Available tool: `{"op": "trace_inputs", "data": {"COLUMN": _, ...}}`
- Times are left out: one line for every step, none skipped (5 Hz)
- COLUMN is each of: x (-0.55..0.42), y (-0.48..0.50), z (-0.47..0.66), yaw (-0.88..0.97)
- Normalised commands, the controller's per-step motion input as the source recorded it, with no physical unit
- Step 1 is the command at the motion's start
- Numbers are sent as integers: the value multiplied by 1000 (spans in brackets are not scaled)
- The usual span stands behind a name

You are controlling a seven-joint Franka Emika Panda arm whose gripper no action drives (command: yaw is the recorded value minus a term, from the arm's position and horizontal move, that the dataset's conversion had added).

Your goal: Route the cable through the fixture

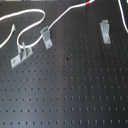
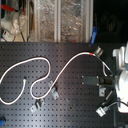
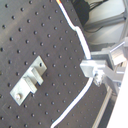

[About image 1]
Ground right grey cable clip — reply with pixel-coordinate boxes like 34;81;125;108
100;20;111;44

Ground left grey cable clip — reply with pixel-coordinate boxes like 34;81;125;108
11;43;33;68

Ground grey cable clip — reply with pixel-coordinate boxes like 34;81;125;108
40;27;53;49
100;20;111;44
11;43;33;68

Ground white cable with red band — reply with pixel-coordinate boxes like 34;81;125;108
0;0;96;50

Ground middle grey cable clip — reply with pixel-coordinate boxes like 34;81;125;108
40;27;53;49

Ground short white cable end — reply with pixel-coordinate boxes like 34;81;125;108
0;24;17;49

